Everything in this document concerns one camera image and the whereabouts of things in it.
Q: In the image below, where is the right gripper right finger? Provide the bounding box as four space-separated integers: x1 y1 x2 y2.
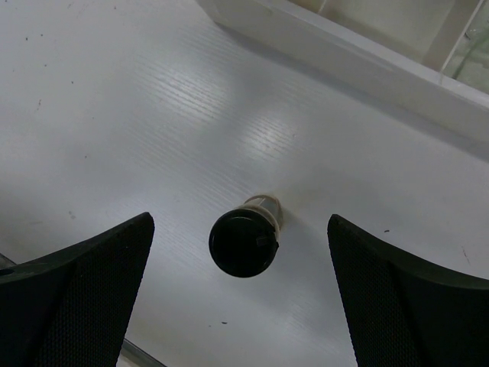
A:
327 214 488 366

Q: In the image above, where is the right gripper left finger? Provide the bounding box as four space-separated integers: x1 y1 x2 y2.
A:
1 213 154 366

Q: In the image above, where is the spice jar black lid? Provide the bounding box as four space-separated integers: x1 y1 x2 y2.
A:
209 194 283 278

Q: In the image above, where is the white three-compartment tray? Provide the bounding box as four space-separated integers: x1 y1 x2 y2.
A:
199 1 488 160

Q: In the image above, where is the glass oil bottle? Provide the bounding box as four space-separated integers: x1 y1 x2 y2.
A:
442 1 488 94

